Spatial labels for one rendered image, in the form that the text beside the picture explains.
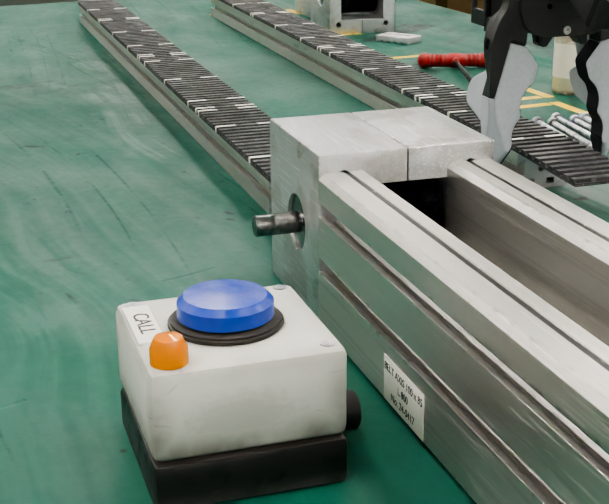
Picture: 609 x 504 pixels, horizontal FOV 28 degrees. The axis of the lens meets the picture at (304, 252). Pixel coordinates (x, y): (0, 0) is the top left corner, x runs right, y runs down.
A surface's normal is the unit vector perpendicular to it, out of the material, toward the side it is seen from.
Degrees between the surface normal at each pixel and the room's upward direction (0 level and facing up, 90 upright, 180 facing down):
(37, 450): 0
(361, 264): 90
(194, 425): 90
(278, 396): 90
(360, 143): 0
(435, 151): 90
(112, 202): 0
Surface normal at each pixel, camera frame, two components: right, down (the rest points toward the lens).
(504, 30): 0.30, 0.31
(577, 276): -0.95, 0.11
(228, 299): 0.00, -0.93
